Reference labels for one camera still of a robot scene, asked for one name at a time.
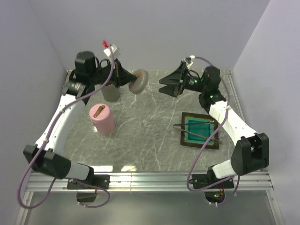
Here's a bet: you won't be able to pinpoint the pink round lid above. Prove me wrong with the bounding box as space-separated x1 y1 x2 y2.
89 103 113 123

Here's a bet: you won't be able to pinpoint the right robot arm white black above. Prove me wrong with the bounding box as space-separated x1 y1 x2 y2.
159 57 270 189

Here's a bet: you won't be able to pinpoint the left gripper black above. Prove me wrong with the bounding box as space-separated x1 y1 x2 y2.
90 58 136 88

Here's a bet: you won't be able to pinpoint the pink cylindrical container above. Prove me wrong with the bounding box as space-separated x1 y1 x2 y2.
91 117 116 135

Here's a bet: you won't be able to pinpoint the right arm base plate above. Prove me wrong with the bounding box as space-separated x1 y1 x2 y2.
189 173 234 189

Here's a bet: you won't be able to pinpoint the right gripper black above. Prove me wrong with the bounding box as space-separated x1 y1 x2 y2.
158 62 207 98

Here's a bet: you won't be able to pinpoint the aluminium front rail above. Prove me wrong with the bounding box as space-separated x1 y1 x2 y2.
25 172 274 192

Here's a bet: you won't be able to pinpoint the square black teal plate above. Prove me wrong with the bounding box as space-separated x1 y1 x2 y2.
179 112 218 148

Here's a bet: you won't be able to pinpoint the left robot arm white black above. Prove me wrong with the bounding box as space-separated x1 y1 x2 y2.
23 45 148 188

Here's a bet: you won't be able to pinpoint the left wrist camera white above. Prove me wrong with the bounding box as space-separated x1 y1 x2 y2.
102 40 121 59

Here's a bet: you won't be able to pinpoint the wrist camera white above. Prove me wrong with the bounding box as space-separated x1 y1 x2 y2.
102 40 121 59
184 55 195 69

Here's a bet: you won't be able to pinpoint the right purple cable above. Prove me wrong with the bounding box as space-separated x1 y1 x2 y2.
186 55 240 207

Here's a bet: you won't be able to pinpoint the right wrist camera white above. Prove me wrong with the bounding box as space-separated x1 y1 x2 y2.
184 55 195 69

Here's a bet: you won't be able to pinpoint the metal serving tongs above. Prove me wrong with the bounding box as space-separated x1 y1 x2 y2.
173 121 214 144

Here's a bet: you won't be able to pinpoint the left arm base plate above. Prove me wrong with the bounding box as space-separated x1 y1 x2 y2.
67 174 110 190

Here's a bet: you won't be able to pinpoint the grey cylindrical container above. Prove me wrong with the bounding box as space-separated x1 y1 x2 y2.
101 84 120 102

